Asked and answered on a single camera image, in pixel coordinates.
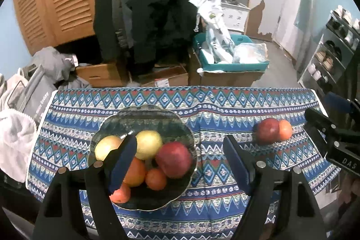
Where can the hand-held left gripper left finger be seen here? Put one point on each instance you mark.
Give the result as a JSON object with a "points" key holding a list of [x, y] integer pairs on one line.
{"points": [[123, 167]]}

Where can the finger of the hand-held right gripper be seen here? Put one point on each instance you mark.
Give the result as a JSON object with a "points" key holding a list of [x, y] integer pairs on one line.
{"points": [[317, 119], [337, 102]]}

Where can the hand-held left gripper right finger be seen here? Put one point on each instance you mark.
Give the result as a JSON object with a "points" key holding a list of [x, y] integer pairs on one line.
{"points": [[237, 161]]}

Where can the large orange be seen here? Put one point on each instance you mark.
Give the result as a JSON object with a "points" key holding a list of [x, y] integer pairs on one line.
{"points": [[136, 172]]}

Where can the yellow apple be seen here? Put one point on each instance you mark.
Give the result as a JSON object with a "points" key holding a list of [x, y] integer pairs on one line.
{"points": [[150, 143], [105, 147]]}

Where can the small orange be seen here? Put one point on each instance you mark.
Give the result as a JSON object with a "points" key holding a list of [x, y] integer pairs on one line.
{"points": [[286, 129], [156, 179], [122, 196]]}

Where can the red apple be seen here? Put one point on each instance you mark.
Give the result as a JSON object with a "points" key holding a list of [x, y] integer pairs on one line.
{"points": [[267, 130], [174, 160]]}

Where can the dark green glass bowl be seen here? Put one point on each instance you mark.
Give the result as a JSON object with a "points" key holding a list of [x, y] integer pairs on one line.
{"points": [[168, 122]]}

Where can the blue patterned tablecloth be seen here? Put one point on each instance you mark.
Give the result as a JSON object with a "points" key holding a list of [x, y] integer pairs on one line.
{"points": [[219, 122]]}

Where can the group of shoes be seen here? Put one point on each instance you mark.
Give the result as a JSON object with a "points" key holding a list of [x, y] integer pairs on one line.
{"points": [[329, 58]]}

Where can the grey shoe rack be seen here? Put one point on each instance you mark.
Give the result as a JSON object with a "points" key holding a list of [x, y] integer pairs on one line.
{"points": [[315, 60]]}

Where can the cardboard box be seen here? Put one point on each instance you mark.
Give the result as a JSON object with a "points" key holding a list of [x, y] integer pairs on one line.
{"points": [[98, 74], [230, 78], [168, 77]]}

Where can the teal plastic bin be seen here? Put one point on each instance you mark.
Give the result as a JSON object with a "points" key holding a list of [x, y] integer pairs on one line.
{"points": [[242, 67]]}

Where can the clear plastic bag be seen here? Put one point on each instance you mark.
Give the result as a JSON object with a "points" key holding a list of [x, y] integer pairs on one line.
{"points": [[250, 53]]}

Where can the grey tote bag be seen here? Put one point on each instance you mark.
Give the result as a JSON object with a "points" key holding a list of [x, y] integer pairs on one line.
{"points": [[40, 93]]}

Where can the white fleece towel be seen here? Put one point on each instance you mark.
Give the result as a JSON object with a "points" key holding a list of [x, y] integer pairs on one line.
{"points": [[14, 138]]}

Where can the crumpled grey jacket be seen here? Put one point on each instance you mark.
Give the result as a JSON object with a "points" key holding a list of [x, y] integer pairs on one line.
{"points": [[53, 63]]}

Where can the white printed plastic bag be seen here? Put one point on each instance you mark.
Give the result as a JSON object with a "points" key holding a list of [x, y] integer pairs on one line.
{"points": [[216, 32]]}

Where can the white printed box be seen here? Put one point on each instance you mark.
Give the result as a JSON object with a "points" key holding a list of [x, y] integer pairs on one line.
{"points": [[236, 16]]}

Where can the dark hanging jacket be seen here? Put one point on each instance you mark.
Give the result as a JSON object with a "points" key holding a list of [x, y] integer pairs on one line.
{"points": [[104, 18]]}

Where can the black hanging coat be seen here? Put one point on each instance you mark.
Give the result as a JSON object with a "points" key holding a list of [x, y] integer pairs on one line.
{"points": [[166, 3]]}

